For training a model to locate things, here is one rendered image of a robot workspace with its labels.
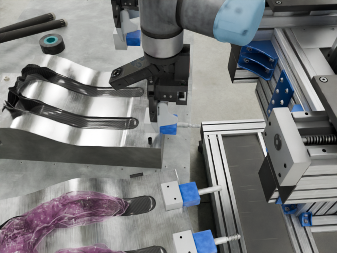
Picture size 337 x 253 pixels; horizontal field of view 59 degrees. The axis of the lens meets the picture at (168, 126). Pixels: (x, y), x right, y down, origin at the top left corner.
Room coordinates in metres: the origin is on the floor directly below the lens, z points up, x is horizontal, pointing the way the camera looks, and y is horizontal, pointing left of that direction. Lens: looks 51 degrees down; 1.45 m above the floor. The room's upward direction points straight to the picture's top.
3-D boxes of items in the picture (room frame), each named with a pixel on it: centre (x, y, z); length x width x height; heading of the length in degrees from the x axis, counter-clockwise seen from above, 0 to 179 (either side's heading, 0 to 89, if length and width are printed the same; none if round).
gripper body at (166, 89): (0.45, 0.00, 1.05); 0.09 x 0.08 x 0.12; 86
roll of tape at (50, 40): (0.88, 0.41, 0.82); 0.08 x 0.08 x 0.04
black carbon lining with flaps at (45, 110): (0.52, 0.24, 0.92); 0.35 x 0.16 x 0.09; 86
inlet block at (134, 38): (0.75, 0.09, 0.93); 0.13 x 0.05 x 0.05; 86
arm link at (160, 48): (0.46, 0.01, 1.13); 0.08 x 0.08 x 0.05
